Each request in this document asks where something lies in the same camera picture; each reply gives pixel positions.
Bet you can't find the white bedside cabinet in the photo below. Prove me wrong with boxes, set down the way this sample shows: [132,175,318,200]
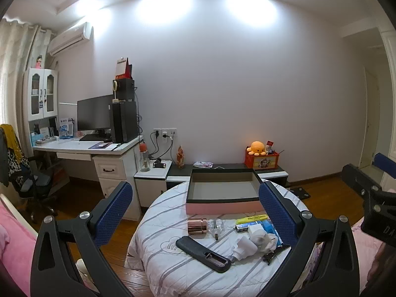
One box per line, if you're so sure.
[134,159,173,208]

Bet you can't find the orange octopus plush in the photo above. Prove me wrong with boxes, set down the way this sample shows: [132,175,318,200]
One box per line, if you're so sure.
[247,141,267,156]

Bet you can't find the black and white low cabinet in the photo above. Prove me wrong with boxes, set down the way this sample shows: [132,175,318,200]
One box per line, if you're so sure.
[165,162,290,192]

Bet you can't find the red desk calendar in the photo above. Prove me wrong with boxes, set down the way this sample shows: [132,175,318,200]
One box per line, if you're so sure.
[115,58,133,81]

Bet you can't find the patterned clothes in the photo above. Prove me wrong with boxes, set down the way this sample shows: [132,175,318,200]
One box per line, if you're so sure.
[0,124,31,186]

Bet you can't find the white desk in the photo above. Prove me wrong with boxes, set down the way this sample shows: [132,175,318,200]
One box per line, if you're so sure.
[32,134,144,222]

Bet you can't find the white air conditioner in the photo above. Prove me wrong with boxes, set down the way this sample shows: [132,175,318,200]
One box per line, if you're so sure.
[47,22,94,57]

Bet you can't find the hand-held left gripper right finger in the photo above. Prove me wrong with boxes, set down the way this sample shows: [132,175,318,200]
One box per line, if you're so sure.
[247,180,361,297]

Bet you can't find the dark hair clip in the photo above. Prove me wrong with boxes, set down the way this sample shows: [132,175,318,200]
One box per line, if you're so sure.
[262,244,291,265]

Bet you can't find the black floor scale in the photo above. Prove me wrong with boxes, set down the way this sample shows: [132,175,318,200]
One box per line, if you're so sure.
[289,186,311,199]

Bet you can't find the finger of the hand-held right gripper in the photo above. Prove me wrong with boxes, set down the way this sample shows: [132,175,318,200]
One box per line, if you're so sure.
[342,163,382,196]
[373,152,396,180]

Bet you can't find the black glasses case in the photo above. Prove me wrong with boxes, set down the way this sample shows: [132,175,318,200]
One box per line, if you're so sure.
[175,236,232,273]

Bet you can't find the blue tube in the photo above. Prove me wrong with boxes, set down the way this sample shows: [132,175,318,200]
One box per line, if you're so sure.
[263,220,283,248]

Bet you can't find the black computer tower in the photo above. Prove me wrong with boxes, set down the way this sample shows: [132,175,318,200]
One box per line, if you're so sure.
[109,101,138,144]

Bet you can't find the red cap water bottle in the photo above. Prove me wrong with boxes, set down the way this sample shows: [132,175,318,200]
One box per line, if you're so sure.
[139,142,151,172]

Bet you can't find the black power cables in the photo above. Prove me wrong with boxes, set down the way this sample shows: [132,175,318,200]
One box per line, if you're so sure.
[150,131,174,161]

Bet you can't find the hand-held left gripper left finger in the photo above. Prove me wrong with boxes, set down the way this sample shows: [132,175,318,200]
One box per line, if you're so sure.
[30,180,146,297]

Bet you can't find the pink box with black rim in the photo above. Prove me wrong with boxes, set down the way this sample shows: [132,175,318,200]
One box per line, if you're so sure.
[186,168,263,215]

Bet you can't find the pale curtain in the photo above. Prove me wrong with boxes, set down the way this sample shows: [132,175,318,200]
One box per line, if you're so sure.
[0,19,54,130]

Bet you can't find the white wall socket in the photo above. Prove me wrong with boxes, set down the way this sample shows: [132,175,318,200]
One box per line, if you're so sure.
[154,128,177,140]

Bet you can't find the white glass-door cabinet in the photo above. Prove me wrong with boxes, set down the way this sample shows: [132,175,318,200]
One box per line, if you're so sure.
[23,67,59,146]

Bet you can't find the pink blanket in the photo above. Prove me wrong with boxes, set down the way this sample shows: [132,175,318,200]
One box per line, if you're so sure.
[0,198,41,288]
[349,220,396,297]

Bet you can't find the clear glass bottle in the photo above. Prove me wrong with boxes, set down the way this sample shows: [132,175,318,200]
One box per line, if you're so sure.
[208,219,224,242]

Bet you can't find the black office chair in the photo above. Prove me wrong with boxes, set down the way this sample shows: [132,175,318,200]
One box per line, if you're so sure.
[0,124,59,223]

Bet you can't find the white door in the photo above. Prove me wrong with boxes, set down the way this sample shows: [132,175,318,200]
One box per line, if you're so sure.
[359,68,381,168]

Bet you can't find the white rounded plastic item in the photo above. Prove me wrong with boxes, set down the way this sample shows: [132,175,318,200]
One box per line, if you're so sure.
[231,237,259,262]

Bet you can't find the orange storage box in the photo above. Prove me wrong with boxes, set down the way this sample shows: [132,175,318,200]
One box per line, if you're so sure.
[244,148,280,170]

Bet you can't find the black computer monitor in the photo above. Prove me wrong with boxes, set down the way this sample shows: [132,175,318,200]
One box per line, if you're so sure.
[77,94,114,137]

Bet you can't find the blue and white box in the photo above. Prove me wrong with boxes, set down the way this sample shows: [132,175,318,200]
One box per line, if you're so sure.
[59,117,75,139]

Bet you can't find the yellow highlighter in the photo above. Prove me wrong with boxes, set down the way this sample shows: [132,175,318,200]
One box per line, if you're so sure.
[236,213,269,226]

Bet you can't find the person's right forearm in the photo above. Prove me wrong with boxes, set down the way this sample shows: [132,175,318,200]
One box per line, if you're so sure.
[368,243,396,288]

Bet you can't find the black speaker box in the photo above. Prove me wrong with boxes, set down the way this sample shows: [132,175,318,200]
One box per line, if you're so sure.
[113,79,136,102]

